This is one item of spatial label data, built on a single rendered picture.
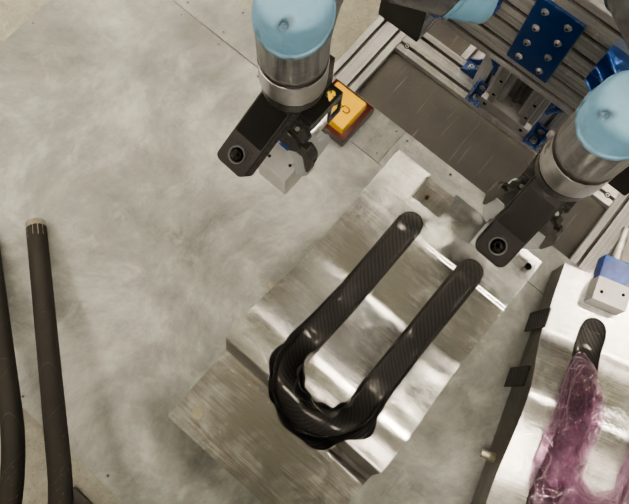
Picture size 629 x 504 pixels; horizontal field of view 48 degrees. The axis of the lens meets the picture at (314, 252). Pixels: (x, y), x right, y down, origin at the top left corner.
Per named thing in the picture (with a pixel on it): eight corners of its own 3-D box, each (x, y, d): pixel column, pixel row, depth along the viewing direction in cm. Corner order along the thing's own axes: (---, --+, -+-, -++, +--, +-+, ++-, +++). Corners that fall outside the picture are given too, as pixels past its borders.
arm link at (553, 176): (596, 200, 73) (532, 151, 74) (578, 214, 77) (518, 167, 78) (636, 149, 74) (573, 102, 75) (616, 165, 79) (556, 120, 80)
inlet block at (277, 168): (318, 110, 104) (319, 92, 99) (344, 131, 103) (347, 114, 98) (258, 173, 101) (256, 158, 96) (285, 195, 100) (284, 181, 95)
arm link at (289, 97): (297, 104, 72) (237, 56, 74) (296, 123, 77) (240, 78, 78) (344, 54, 74) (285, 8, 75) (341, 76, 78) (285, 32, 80)
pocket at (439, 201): (424, 181, 107) (429, 172, 103) (452, 203, 106) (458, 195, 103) (406, 203, 106) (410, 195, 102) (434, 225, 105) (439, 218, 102)
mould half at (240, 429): (391, 171, 113) (404, 136, 100) (522, 275, 109) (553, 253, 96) (173, 417, 102) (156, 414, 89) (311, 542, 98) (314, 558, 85)
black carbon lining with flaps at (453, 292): (403, 208, 104) (414, 186, 95) (490, 278, 102) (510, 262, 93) (244, 392, 97) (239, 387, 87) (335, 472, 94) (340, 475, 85)
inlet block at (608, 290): (602, 227, 109) (618, 216, 103) (633, 240, 108) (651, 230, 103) (577, 304, 105) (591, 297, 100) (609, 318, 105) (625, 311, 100)
